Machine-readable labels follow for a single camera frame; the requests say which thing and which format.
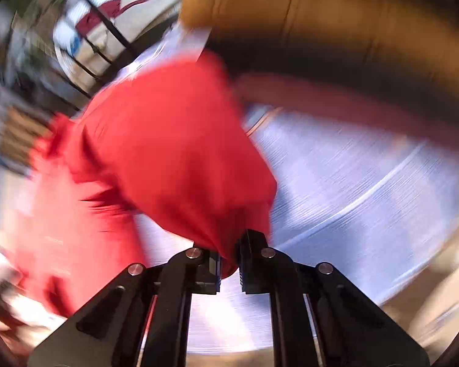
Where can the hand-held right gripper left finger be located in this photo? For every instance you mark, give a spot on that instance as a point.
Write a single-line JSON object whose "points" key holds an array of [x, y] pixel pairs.
{"points": [[213, 271]]}

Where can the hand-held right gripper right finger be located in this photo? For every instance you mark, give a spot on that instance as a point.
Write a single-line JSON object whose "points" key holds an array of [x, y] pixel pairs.
{"points": [[241, 271]]}

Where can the red jacket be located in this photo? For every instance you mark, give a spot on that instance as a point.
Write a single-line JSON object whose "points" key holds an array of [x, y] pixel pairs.
{"points": [[168, 141]]}

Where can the folded brown and black clothes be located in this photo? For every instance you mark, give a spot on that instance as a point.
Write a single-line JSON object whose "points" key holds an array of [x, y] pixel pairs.
{"points": [[329, 19]]}

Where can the blue checked bed sheet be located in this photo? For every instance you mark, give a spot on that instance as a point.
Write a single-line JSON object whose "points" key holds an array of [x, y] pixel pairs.
{"points": [[329, 183]]}

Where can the white cushioned swing bed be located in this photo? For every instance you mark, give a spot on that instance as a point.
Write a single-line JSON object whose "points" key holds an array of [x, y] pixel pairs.
{"points": [[111, 26]]}

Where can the dark red cloth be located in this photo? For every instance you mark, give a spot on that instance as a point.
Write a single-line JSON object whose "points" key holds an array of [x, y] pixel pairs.
{"points": [[99, 15]]}

